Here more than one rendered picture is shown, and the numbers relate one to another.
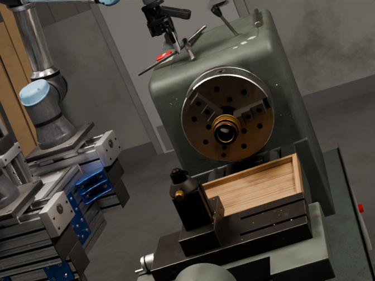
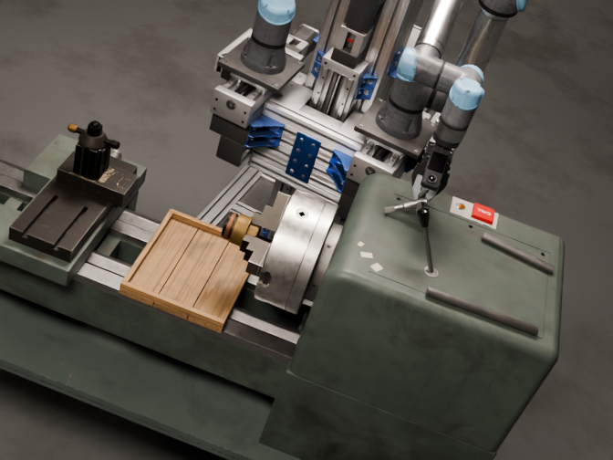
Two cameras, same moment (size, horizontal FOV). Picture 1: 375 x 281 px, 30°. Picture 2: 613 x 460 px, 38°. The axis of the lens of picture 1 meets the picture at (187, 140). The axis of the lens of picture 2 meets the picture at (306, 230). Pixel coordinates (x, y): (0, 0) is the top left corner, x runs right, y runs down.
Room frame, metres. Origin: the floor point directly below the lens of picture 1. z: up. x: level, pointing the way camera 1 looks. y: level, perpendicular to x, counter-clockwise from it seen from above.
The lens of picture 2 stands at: (1.99, -1.98, 2.65)
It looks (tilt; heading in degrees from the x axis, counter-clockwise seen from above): 39 degrees down; 80
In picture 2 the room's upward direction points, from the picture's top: 19 degrees clockwise
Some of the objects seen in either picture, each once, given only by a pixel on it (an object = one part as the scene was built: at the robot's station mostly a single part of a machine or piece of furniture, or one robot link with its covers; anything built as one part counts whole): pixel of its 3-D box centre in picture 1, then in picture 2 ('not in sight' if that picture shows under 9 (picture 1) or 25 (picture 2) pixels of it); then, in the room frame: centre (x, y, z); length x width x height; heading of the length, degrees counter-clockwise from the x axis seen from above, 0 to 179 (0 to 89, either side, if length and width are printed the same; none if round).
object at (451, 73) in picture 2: not in sight; (461, 83); (2.61, 0.01, 1.60); 0.11 x 0.11 x 0.08; 75
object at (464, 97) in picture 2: not in sight; (462, 103); (2.60, -0.09, 1.60); 0.09 x 0.08 x 0.11; 75
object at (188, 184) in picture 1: (182, 185); (93, 136); (1.71, 0.06, 1.13); 0.08 x 0.08 x 0.03
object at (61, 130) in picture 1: (52, 128); (402, 112); (2.60, 0.45, 1.21); 0.15 x 0.15 x 0.10
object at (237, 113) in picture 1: (251, 111); (256, 258); (2.21, -0.23, 1.09); 0.12 x 0.11 x 0.05; 77
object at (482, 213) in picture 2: (164, 57); (483, 214); (2.79, -0.05, 1.26); 0.06 x 0.06 x 0.02; 77
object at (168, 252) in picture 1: (231, 237); (76, 200); (1.70, 0.00, 0.95); 0.43 x 0.18 x 0.04; 77
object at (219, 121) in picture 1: (226, 129); (241, 230); (2.16, -0.13, 1.08); 0.09 x 0.09 x 0.09; 77
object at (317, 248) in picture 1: (230, 265); (62, 203); (1.65, 0.03, 0.89); 0.53 x 0.30 x 0.06; 77
